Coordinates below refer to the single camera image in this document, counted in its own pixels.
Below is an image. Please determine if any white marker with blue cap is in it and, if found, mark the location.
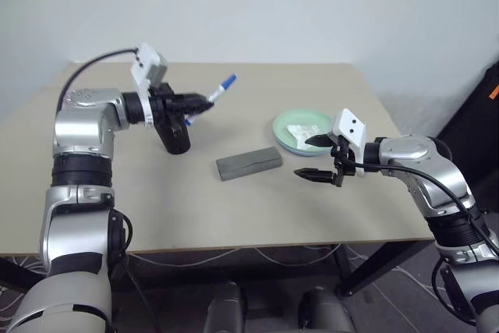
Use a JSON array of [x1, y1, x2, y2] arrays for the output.
[[183, 73, 239, 128]]

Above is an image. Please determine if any white floor cable tangle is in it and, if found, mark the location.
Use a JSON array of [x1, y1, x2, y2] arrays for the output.
[[0, 254, 44, 313]]

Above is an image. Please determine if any black metal table frame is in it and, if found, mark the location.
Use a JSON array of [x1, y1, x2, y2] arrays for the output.
[[0, 239, 436, 299]]

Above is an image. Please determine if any grey glasses case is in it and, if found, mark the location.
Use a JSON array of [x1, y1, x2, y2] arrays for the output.
[[214, 146, 284, 183]]

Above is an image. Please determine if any black elbow cable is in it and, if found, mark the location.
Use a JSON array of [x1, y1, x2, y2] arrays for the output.
[[108, 207, 161, 333], [430, 257, 481, 319]]

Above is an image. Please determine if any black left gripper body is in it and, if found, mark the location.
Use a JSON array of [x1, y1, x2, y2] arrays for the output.
[[149, 83, 179, 126]]

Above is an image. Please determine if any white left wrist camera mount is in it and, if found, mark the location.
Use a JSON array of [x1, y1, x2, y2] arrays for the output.
[[129, 41, 169, 129]]

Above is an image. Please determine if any black cabinet with orange mark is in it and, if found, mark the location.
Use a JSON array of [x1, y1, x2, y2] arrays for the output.
[[435, 60, 499, 215]]

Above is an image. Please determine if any light blue plate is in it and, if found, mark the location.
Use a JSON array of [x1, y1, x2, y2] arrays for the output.
[[272, 132, 332, 158]]

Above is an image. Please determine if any black left elbow cable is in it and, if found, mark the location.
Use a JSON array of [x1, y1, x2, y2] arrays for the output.
[[108, 207, 161, 333]]

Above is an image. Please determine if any white tissue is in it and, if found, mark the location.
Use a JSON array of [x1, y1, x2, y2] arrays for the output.
[[285, 123, 319, 145]]

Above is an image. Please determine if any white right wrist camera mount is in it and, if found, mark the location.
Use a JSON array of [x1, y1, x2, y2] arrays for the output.
[[330, 108, 368, 178]]

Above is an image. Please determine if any black plastic cup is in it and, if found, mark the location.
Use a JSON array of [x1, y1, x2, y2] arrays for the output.
[[155, 112, 193, 156]]

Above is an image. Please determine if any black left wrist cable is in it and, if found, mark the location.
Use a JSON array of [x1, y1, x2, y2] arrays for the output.
[[57, 48, 140, 112]]

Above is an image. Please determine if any black right elbow cable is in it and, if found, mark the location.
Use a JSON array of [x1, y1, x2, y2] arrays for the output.
[[430, 257, 481, 319]]

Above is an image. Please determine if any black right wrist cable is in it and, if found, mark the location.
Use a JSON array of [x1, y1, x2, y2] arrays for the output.
[[350, 161, 499, 257]]

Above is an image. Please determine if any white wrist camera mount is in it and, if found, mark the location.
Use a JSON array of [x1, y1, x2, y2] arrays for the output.
[[330, 108, 368, 178], [129, 41, 169, 129]]

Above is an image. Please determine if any dark rounded shape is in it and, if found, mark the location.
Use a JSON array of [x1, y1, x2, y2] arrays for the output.
[[203, 282, 251, 333], [299, 285, 356, 333]]

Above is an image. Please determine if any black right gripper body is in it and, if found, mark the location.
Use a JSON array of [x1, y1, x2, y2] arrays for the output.
[[329, 135, 358, 188]]

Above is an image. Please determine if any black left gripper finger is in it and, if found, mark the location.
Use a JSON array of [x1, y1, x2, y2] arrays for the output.
[[173, 92, 210, 108], [175, 102, 215, 118]]

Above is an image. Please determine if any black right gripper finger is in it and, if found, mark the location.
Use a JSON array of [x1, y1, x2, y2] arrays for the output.
[[304, 133, 333, 149], [292, 168, 336, 183]]

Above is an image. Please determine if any light green plate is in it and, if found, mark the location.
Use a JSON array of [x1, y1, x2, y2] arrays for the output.
[[271, 109, 337, 154]]

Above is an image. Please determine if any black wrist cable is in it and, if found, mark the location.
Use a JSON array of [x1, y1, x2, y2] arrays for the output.
[[57, 48, 140, 112], [350, 161, 499, 257]]

